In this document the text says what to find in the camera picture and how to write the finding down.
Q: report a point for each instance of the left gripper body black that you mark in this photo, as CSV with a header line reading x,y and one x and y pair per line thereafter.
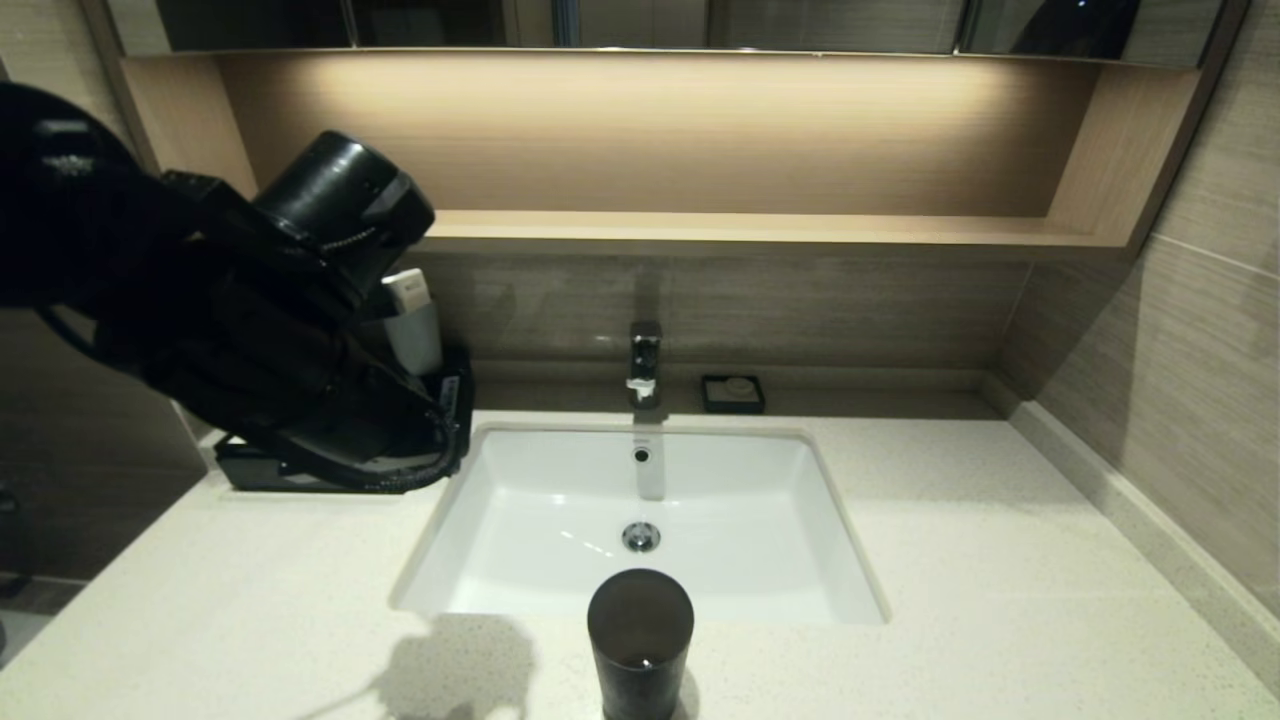
x,y
350,420

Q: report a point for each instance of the black box drawer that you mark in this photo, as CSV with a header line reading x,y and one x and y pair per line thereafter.
x,y
250,475

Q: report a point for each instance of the black tumbler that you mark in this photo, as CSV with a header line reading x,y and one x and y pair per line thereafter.
x,y
640,632

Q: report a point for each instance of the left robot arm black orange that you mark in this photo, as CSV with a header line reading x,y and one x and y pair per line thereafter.
x,y
150,260

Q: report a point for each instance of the black amenity box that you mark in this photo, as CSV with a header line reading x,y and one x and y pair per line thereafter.
x,y
460,385

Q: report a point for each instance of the pale grey tumbler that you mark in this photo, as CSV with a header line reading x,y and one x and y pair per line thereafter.
x,y
418,340

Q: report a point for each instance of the chrome basin faucet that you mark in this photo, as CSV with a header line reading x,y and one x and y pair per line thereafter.
x,y
645,358

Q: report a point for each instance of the chrome sink drain plug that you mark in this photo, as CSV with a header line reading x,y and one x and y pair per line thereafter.
x,y
641,537

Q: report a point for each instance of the black soap dish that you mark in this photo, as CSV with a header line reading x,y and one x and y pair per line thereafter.
x,y
712,399

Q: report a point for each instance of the round beige soap bar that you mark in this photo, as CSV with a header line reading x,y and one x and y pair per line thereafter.
x,y
740,385

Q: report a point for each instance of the white ceramic sink basin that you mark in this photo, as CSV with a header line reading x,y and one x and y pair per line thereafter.
x,y
740,520

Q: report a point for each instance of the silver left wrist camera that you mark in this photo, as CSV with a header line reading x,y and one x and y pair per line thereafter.
x,y
408,290

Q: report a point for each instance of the light wooden wall shelf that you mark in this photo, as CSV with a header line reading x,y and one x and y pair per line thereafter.
x,y
760,230

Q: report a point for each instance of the mirrored wall cabinet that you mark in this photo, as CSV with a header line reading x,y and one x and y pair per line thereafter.
x,y
840,22

